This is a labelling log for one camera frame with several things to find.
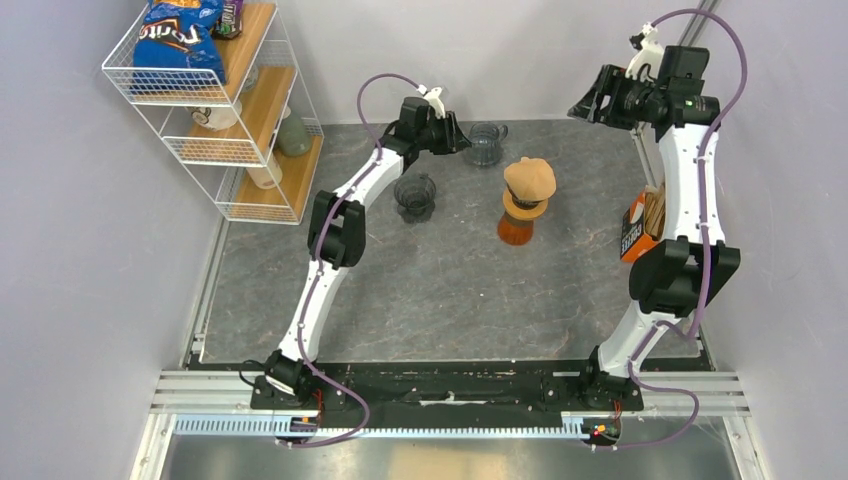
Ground wooden ring dripper holder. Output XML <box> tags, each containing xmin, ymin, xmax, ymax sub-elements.
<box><xmin>502</xmin><ymin>188</ymin><xmax>549</xmax><ymax>221</ymax></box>

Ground orange glass carafe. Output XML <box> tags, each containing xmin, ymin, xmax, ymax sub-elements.
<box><xmin>496</xmin><ymin>213</ymin><xmax>535</xmax><ymax>246</ymax></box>

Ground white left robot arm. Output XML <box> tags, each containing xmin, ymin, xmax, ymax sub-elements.
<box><xmin>257</xmin><ymin>90</ymin><xmax>470</xmax><ymax>397</ymax></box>

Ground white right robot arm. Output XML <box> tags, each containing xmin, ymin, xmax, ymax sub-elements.
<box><xmin>569</xmin><ymin>46</ymin><xmax>741</xmax><ymax>410</ymax></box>

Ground smoky glass dripper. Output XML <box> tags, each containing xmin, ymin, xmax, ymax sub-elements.
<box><xmin>393</xmin><ymin>173</ymin><xmax>437</xmax><ymax>224</ymax></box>

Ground brown paper coffee filters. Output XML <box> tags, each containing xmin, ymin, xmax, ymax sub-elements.
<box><xmin>643</xmin><ymin>182</ymin><xmax>666</xmax><ymax>241</ymax></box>

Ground coffee paper filter box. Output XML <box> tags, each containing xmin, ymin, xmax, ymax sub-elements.
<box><xmin>620</xmin><ymin>187</ymin><xmax>661</xmax><ymax>263</ymax></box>

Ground clear glass pitcher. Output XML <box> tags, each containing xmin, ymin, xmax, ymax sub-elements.
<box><xmin>463</xmin><ymin>122</ymin><xmax>509</xmax><ymax>167</ymax></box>

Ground green ceramic vase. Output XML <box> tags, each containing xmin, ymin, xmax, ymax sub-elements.
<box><xmin>276</xmin><ymin>106</ymin><xmax>312</xmax><ymax>157</ymax></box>

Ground beige paper cup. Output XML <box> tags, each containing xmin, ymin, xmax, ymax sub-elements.
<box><xmin>246</xmin><ymin>153</ymin><xmax>283</xmax><ymax>190</ymax></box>

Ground white ceramic mug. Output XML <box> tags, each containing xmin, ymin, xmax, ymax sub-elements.
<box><xmin>186</xmin><ymin>100</ymin><xmax>243</xmax><ymax>131</ymax></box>

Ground dark snack packet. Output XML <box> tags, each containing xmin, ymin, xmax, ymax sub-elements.
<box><xmin>212</xmin><ymin>0</ymin><xmax>244</xmax><ymax>40</ymax></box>

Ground blue chips bag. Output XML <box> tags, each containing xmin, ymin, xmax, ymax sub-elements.
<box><xmin>132</xmin><ymin>1</ymin><xmax>227</xmax><ymax>84</ymax></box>

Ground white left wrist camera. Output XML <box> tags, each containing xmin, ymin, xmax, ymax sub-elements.
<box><xmin>416</xmin><ymin>84</ymin><xmax>446</xmax><ymax>119</ymax></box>

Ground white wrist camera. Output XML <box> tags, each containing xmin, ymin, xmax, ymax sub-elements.
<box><xmin>416</xmin><ymin>84</ymin><xmax>446</xmax><ymax>119</ymax></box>
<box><xmin>625</xmin><ymin>22</ymin><xmax>664</xmax><ymax>81</ymax></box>

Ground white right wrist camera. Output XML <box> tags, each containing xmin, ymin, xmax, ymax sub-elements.
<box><xmin>625</xmin><ymin>22</ymin><xmax>664</xmax><ymax>81</ymax></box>

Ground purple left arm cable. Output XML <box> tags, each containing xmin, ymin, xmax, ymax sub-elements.
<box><xmin>274</xmin><ymin>72</ymin><xmax>425</xmax><ymax>450</ymax></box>

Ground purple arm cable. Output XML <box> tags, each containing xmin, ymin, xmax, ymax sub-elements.
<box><xmin>592</xmin><ymin>7</ymin><xmax>750</xmax><ymax>453</ymax></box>
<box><xmin>274</xmin><ymin>72</ymin><xmax>425</xmax><ymax>450</ymax></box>

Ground white wire wooden shelf rack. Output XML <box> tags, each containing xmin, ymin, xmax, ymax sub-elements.
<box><xmin>102</xmin><ymin>1</ymin><xmax>324</xmax><ymax>225</ymax></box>

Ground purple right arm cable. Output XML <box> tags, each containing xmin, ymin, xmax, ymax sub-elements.
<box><xmin>592</xmin><ymin>7</ymin><xmax>750</xmax><ymax>453</ymax></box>

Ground aluminium frame rail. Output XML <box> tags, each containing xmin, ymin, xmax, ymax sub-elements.
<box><xmin>129</xmin><ymin>370</ymin><xmax>773</xmax><ymax>480</ymax></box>

